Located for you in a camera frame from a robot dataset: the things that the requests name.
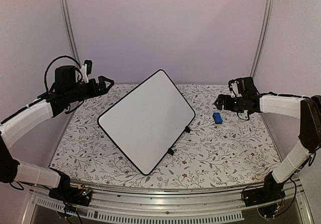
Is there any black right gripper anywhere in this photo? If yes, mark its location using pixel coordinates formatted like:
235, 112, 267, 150
215, 94, 247, 114

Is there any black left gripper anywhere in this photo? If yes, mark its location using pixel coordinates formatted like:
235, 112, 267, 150
66, 75, 114, 103

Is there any blue whiteboard eraser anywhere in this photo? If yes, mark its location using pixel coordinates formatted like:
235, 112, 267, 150
213, 113, 223, 124

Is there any white whiteboard black frame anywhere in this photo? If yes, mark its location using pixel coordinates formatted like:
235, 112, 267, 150
97, 69, 196, 176

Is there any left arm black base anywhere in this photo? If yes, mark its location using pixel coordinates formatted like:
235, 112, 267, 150
49, 168, 92, 206

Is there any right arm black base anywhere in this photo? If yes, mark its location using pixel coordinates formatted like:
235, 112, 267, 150
241, 172, 285, 218

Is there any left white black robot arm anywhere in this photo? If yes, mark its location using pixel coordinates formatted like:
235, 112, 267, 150
1, 76, 114, 201

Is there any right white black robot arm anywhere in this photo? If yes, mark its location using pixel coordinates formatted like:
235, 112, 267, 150
214, 92, 320, 202

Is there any black whiteboard stand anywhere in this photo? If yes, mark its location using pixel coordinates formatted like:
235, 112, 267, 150
167, 126, 191, 156

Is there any floral patterned table mat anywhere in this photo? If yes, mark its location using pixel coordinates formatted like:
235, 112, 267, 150
50, 84, 280, 189

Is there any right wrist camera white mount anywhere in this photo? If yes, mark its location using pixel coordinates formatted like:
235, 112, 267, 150
228, 76, 257, 98

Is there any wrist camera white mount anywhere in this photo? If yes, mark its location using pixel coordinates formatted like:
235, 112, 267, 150
44, 55, 93, 86
228, 76, 257, 98

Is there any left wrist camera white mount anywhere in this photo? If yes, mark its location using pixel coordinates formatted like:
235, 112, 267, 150
44, 55, 93, 86

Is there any aluminium front rail frame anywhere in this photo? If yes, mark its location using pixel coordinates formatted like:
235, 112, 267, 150
22, 178, 315, 223

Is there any left aluminium corner post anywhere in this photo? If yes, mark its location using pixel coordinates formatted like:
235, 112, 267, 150
59, 0, 81, 69

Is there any aluminium corner post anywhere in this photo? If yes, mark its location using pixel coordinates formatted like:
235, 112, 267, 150
59, 0, 81, 69
250, 0, 274, 78

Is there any right aluminium corner post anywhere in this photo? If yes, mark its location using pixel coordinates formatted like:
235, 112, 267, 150
250, 0, 274, 78

